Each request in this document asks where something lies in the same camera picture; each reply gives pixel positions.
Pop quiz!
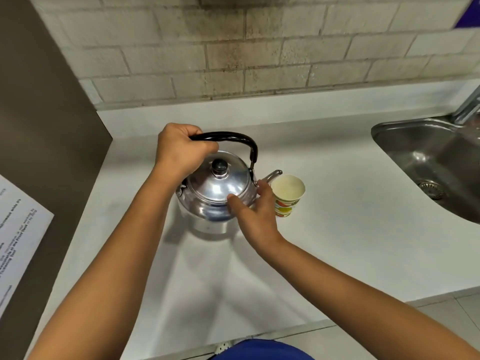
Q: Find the stainless steel sink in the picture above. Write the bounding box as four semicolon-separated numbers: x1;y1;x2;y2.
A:
371;116;480;225

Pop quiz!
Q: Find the blue object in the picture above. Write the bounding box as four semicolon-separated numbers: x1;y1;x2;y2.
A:
453;0;480;30

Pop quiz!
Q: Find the person's right hand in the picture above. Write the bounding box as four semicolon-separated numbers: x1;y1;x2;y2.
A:
227;180;288;256

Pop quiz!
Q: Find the metal sink drain strainer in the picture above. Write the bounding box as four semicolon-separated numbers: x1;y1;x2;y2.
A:
417;180;447;201

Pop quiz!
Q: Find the white printed paper notice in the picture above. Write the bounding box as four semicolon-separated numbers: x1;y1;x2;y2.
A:
0;174;55;319

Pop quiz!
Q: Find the silver kettle with black handle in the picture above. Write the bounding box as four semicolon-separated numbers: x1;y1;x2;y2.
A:
175;132;283;224

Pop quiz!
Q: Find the person's left forearm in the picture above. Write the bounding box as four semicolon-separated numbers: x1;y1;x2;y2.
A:
28;163;188;360

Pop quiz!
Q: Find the silver kettle lid black knob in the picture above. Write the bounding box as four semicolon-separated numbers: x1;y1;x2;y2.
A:
186;150;251;202

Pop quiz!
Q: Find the brown cabinet side panel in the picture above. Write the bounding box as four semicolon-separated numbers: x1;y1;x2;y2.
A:
0;0;113;360

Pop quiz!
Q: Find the person's right forearm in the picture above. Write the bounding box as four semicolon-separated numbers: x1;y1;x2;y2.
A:
259;238;480;360

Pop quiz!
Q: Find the person's left hand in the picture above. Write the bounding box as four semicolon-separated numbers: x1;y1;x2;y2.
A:
154;123;219;178

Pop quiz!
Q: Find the chrome faucet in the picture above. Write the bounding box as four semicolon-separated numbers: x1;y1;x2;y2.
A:
451;85;480;126

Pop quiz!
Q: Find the colourful printed paper cup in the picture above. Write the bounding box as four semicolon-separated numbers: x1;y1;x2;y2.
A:
270;174;307;219

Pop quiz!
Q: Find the person's blue clothing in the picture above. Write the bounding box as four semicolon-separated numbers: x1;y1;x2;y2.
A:
211;337;316;360

